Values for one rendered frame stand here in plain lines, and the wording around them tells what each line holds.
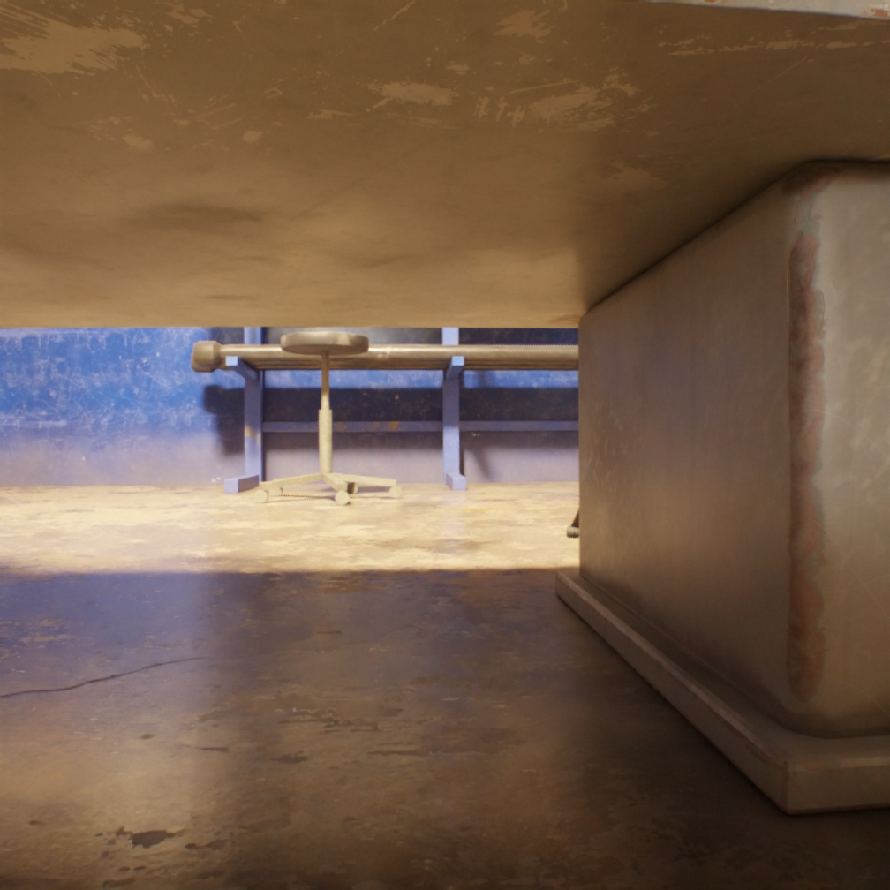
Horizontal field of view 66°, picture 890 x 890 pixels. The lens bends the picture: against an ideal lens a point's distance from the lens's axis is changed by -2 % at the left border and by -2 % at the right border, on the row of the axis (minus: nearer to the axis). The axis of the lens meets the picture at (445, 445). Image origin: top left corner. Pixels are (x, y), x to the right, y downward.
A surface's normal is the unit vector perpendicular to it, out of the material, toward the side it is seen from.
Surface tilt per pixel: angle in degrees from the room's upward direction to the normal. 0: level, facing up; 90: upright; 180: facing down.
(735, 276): 90
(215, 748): 0
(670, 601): 90
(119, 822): 0
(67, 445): 90
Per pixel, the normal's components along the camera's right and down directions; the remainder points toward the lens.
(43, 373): 0.07, 0.00
